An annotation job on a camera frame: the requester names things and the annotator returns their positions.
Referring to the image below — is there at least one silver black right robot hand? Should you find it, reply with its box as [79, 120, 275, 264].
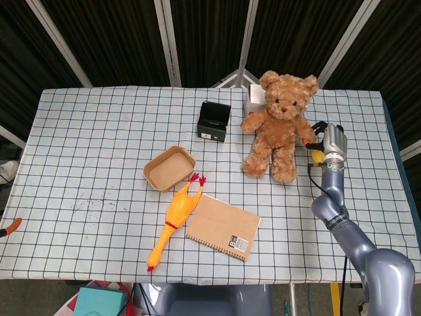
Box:
[303, 120, 349, 162]

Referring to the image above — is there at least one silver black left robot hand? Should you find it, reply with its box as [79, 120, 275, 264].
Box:
[0, 217, 23, 239]

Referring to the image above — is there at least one yellow rubber chicken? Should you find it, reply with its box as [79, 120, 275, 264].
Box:
[147, 172, 207, 273]

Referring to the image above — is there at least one white folding screen frame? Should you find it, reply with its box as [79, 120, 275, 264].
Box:
[0, 0, 421, 162]

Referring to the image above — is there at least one brown spiral notebook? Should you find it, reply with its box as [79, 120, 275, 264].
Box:
[184, 193, 262, 263]

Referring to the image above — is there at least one brown paper tray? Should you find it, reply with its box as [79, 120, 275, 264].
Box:
[142, 145, 197, 193]

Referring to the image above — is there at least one checked white tablecloth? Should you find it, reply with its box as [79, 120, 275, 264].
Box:
[0, 85, 412, 285]

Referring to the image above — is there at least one black open small box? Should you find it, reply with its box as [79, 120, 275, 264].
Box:
[197, 101, 232, 143]

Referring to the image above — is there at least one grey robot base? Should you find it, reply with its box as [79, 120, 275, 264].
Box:
[149, 282, 274, 316]

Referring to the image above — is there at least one brown teddy bear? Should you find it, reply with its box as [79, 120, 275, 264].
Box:
[240, 70, 319, 183]

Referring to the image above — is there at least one white cardboard box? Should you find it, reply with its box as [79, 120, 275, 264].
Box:
[243, 84, 266, 116]

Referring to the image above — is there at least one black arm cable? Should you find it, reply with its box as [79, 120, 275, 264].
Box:
[307, 161, 326, 195]

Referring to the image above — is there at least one teal box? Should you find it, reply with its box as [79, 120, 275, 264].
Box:
[72, 286, 128, 316]

